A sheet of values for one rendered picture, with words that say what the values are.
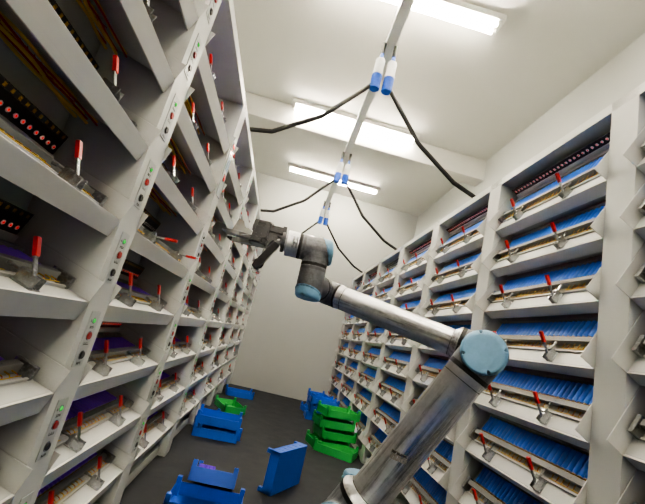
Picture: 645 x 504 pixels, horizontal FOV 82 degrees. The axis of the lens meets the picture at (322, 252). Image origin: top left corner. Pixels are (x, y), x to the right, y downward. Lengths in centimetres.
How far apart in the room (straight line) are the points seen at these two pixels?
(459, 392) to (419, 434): 15
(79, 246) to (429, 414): 94
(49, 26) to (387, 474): 114
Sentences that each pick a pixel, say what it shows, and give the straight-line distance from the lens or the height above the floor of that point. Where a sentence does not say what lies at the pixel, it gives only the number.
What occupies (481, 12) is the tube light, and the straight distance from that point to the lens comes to 282.
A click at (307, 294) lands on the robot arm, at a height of 91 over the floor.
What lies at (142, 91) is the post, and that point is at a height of 126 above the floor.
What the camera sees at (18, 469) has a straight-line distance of 103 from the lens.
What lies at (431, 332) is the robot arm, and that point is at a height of 89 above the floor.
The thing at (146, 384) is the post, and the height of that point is 47.
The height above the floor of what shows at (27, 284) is 75.
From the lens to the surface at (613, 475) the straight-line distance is 125.
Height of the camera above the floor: 78
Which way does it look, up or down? 13 degrees up
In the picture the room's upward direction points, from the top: 14 degrees clockwise
